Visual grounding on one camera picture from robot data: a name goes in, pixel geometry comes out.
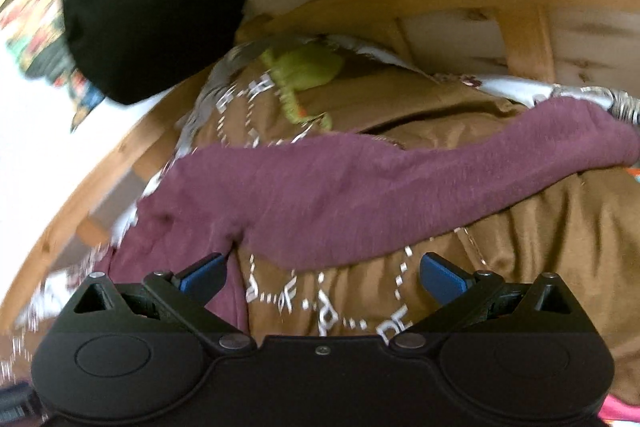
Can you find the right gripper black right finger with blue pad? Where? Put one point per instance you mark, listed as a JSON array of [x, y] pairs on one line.
[[464, 299]]

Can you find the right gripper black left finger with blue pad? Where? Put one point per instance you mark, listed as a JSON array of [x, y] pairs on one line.
[[184, 296]]

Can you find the maroon knit garment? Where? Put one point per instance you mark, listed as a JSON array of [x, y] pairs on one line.
[[324, 235]]

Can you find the white floral bedsheet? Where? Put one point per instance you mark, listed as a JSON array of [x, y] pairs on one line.
[[525, 89]]

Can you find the brown PF patterned blanket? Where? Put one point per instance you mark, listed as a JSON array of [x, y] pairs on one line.
[[475, 256]]

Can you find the lime green cloth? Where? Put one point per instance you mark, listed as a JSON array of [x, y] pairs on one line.
[[307, 66]]

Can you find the wooden bed frame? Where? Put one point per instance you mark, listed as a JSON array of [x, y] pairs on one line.
[[525, 32]]

